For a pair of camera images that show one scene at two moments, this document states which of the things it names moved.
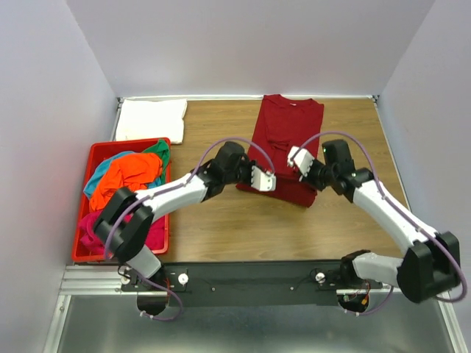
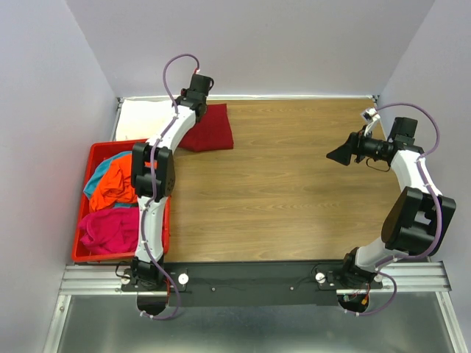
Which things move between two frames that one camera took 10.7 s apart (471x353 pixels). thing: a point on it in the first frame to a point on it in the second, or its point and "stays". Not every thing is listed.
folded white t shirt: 143,119 stays
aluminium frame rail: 105,280 stays
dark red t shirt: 280,124 to 211,132
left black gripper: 249,165 to 185,93
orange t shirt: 129,170 stays
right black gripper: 307,178 to 353,145
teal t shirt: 98,173 stays
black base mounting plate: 251,283 stays
